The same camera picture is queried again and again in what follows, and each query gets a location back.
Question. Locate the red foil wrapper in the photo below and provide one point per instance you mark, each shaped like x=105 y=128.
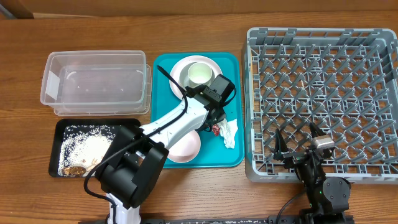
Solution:
x=216 y=130

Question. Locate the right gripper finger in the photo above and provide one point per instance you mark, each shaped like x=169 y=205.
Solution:
x=315 y=130
x=280 y=147

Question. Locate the black plastic tray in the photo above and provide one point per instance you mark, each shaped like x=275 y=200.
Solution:
x=66 y=127

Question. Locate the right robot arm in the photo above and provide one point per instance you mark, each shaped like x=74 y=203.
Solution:
x=328 y=196

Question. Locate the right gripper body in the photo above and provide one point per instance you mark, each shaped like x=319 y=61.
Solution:
x=297 y=156

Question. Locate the grey bowl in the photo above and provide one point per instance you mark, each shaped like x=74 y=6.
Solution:
x=184 y=76

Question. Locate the grey dishwasher rack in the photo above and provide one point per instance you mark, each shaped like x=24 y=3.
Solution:
x=343 y=80

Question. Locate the small pink-white bowl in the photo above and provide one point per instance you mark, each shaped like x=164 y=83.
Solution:
x=186 y=149

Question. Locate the teal serving tray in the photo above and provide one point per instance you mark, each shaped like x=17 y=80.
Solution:
x=213 y=152

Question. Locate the clear plastic bin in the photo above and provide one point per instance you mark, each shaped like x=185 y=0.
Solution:
x=97 y=83

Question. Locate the white rice pile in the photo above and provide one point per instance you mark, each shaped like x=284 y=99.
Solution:
x=86 y=150

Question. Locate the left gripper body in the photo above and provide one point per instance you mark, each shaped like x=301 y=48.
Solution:
x=221 y=116

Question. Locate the cardboard wall panel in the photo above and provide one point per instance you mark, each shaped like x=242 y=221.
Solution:
x=103 y=8

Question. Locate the white napkin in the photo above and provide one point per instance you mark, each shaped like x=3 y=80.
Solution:
x=228 y=130

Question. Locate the brown food scrap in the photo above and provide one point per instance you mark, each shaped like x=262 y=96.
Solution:
x=76 y=171

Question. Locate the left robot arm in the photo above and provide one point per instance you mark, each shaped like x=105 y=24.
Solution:
x=136 y=157

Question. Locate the pale green cup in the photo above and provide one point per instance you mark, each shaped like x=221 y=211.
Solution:
x=199 y=73

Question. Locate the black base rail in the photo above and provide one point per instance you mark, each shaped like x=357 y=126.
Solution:
x=217 y=221

